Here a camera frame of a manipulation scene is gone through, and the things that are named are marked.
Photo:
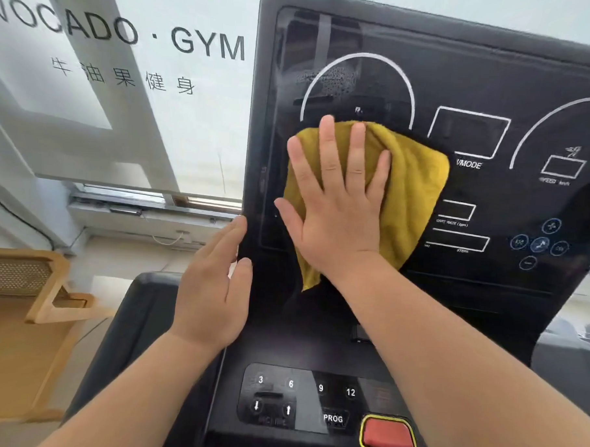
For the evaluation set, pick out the person's left hand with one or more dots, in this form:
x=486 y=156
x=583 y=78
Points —
x=206 y=300

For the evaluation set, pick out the person's right hand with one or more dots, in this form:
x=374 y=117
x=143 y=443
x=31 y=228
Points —
x=341 y=223

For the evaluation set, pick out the person's right middle finger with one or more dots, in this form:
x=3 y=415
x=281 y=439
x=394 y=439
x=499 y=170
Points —
x=331 y=149

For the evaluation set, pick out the person's left thumb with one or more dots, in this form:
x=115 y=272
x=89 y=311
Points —
x=241 y=289

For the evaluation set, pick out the person's right little finger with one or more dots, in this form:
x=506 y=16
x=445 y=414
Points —
x=380 y=173

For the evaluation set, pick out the person's right thumb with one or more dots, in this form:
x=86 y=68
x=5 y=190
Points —
x=288 y=215

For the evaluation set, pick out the yellow microfibre cloth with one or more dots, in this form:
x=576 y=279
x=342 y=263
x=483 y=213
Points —
x=413 y=187

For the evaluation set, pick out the person's right forearm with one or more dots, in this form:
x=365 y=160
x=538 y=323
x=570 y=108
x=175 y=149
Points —
x=455 y=364

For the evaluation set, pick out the person's left forearm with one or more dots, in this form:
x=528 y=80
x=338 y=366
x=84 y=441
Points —
x=136 y=399

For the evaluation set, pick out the frosted window with lettering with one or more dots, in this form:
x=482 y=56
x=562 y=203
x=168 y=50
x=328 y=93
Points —
x=191 y=128

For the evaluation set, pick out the black treadmill console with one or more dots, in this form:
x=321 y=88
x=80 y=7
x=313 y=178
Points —
x=477 y=73

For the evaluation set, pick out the red stop button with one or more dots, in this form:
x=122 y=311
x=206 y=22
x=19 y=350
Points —
x=388 y=435

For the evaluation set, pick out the wooden rattan chair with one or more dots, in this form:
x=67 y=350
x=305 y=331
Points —
x=11 y=345

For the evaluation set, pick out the metal window frame rail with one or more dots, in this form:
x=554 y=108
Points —
x=144 y=207

